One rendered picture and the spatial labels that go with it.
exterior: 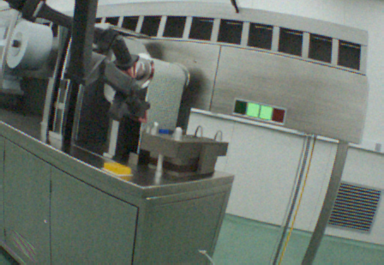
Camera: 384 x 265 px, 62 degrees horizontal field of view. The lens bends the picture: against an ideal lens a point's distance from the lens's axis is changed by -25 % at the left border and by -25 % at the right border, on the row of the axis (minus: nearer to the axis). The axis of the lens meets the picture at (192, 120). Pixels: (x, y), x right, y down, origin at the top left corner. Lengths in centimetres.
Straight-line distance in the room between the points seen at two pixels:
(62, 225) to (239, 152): 298
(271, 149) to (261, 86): 247
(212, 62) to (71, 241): 104
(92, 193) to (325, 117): 97
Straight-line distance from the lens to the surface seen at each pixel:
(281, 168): 413
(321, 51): 175
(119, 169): 133
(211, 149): 163
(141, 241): 132
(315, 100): 165
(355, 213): 400
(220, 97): 180
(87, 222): 149
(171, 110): 174
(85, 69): 96
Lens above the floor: 118
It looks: 3 degrees down
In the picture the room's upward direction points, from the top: 11 degrees clockwise
